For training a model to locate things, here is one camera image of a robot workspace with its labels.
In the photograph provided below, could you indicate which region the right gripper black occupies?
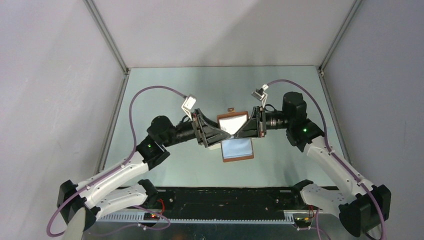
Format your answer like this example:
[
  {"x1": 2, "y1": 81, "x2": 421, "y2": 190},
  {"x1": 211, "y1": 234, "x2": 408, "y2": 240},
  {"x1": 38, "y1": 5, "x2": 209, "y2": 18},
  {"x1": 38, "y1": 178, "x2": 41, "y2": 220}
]
[{"x1": 234, "y1": 106, "x2": 293, "y2": 139}]

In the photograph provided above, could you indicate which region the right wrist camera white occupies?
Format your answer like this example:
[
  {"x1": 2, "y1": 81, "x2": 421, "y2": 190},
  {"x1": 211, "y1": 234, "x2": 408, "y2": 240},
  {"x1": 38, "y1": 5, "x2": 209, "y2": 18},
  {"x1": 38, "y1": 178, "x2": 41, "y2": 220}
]
[{"x1": 251, "y1": 84, "x2": 269, "y2": 108}]

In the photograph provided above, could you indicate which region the brown leather card holder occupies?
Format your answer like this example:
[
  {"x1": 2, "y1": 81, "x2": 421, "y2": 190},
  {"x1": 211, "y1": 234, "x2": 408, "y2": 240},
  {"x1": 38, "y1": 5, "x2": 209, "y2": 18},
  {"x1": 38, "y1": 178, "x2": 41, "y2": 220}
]
[{"x1": 208, "y1": 107, "x2": 254, "y2": 163}]

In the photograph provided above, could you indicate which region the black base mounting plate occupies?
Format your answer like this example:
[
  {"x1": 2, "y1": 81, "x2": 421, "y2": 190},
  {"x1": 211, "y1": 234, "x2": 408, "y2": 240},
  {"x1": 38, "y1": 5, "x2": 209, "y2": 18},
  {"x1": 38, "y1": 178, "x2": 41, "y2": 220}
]
[{"x1": 142, "y1": 187, "x2": 309, "y2": 220}]

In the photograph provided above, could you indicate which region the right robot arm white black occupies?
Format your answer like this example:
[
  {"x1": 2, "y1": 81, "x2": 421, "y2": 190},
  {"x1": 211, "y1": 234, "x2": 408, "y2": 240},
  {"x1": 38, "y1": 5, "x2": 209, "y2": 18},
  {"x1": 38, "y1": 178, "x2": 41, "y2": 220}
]
[{"x1": 234, "y1": 90, "x2": 391, "y2": 239}]

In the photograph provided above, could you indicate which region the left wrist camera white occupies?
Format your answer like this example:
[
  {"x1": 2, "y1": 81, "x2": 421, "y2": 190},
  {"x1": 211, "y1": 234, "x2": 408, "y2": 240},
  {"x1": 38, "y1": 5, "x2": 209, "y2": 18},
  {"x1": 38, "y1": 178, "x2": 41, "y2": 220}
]
[{"x1": 181, "y1": 94, "x2": 197, "y2": 119}]

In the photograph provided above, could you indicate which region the aluminium frame post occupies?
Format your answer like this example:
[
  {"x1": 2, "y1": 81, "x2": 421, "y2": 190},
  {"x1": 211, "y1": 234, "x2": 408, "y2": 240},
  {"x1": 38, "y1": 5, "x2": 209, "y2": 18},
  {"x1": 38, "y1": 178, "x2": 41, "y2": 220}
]
[
  {"x1": 84, "y1": 0, "x2": 130, "y2": 173},
  {"x1": 316, "y1": 0, "x2": 364, "y2": 160}
]

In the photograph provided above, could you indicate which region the white slotted cable duct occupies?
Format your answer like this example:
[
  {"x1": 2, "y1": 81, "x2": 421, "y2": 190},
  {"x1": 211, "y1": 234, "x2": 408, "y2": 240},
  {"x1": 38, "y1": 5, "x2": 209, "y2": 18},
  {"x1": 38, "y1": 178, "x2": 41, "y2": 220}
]
[{"x1": 97, "y1": 211, "x2": 295, "y2": 225}]

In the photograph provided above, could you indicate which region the left aluminium frame post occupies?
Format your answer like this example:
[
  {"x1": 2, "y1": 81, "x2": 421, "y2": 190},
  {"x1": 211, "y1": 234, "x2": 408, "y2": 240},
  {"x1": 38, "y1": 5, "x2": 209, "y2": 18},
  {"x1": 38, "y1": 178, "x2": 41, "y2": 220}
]
[{"x1": 84, "y1": 0, "x2": 130, "y2": 173}]

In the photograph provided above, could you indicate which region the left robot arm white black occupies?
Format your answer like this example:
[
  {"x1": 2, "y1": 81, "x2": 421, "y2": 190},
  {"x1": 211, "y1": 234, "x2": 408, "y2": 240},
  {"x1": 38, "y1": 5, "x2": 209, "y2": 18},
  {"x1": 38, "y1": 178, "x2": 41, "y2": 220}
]
[{"x1": 57, "y1": 108, "x2": 231, "y2": 230}]

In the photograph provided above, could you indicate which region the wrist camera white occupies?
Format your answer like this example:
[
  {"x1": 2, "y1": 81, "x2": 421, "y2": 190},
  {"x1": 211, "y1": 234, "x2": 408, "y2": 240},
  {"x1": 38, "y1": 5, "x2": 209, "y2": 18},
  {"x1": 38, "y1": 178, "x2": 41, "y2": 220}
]
[
  {"x1": 251, "y1": 84, "x2": 269, "y2": 108},
  {"x1": 181, "y1": 94, "x2": 197, "y2": 119}
]

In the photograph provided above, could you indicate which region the right aluminium frame post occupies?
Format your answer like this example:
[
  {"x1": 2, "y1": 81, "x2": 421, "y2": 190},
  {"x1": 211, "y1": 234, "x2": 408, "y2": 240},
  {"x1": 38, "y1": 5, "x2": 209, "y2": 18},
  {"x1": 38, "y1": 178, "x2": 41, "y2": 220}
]
[{"x1": 316, "y1": 0, "x2": 364, "y2": 160}]

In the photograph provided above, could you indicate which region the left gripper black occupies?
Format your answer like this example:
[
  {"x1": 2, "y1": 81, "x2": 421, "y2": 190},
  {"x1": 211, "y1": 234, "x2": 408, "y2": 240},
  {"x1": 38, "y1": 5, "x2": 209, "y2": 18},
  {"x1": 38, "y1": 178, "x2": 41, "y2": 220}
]
[{"x1": 161, "y1": 108, "x2": 231, "y2": 148}]

